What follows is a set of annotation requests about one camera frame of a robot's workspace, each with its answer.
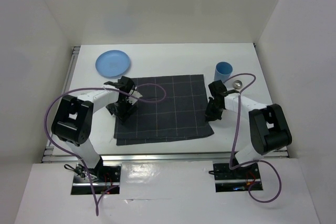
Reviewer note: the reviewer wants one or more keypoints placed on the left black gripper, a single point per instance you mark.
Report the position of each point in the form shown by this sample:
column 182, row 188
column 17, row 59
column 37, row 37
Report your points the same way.
column 123, row 115

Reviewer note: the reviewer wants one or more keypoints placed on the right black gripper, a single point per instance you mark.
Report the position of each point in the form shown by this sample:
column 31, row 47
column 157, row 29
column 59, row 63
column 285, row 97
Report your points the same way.
column 210, row 116

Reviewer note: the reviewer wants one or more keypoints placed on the blue plastic cup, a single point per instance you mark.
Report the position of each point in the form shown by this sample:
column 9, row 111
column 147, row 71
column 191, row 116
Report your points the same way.
column 223, row 70

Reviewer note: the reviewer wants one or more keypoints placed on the dark grey checked cloth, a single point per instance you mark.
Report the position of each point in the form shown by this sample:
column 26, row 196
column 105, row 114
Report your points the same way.
column 175, row 111

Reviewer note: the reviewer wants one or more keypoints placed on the blue plastic plate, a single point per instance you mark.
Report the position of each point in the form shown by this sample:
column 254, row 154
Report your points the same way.
column 112, row 63

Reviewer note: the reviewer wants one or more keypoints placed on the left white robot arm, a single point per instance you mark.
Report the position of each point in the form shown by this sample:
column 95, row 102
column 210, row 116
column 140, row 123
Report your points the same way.
column 73, row 120

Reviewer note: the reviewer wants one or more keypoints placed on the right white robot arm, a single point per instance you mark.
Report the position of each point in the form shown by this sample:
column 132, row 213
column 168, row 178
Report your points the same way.
column 268, row 127

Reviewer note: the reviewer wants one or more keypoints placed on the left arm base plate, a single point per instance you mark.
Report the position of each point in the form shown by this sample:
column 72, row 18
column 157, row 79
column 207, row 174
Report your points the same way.
column 108, row 181

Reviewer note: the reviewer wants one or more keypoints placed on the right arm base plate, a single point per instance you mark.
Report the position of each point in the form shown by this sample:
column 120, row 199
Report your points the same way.
column 227, row 180

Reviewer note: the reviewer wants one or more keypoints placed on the aluminium front rail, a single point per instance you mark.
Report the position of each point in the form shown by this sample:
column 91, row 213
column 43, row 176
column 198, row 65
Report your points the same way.
column 144, row 157

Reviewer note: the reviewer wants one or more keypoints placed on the aluminium rail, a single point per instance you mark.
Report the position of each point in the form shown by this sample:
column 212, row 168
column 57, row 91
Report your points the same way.
column 67, row 82
column 144, row 157

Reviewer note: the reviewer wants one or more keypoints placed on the aluminium left rail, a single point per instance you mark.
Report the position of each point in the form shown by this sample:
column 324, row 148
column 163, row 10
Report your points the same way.
column 67, row 82

